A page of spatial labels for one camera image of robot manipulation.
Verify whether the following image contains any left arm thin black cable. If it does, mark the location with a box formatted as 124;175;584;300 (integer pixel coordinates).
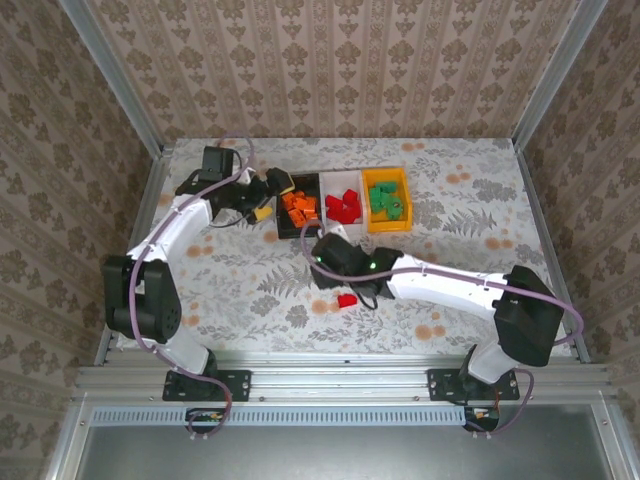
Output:
207;212;251;229

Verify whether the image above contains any aluminium frame bar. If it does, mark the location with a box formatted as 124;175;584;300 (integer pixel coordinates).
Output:
592;402;640;480
44;399;94;480

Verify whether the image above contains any grey slotted cable duct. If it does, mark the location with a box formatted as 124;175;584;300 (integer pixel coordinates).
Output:
92;405;471;427

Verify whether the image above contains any aluminium table side rail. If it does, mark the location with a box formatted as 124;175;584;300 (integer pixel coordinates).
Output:
514;144;592;364
94;144;175;366

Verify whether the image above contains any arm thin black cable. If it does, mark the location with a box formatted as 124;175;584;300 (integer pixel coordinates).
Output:
349;284;381;311
207;212;251;229

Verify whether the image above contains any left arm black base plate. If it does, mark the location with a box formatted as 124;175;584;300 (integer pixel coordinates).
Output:
163;368;251;402

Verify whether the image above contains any aluminium frame post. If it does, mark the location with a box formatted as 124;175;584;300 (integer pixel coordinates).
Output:
59;0;166;159
512;0;609;151

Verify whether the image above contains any grey metal sheet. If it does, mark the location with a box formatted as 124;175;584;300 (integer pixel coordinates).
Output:
74;424;621;480

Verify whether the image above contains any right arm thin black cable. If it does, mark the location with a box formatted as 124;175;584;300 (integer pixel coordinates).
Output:
349;284;381;311

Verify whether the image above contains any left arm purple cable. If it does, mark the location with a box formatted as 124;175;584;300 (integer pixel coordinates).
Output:
128;131;257;441

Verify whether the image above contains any yellow plastic bin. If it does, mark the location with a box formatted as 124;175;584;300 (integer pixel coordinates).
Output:
360;168;414;235

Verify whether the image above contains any long aluminium mounting rail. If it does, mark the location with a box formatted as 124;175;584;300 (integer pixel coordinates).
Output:
74;363;614;404

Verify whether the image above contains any white plastic bin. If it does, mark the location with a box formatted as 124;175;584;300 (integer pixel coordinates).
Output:
319;170;366;236

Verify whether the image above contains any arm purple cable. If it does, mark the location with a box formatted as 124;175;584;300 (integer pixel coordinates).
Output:
299;219;586;441
128;131;257;441

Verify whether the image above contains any black cable connector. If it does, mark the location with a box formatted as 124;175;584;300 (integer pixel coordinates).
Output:
185;407;227;435
463;405;501;434

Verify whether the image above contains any black plastic bin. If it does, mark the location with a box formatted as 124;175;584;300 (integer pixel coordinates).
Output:
275;172;324;239

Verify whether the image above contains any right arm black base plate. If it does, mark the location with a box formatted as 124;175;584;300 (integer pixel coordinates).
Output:
427;368;520;402

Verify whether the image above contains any floral tablecloth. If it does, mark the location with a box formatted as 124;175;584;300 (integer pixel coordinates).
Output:
107;137;576;357

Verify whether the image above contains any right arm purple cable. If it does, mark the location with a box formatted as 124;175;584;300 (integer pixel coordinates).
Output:
299;219;586;441

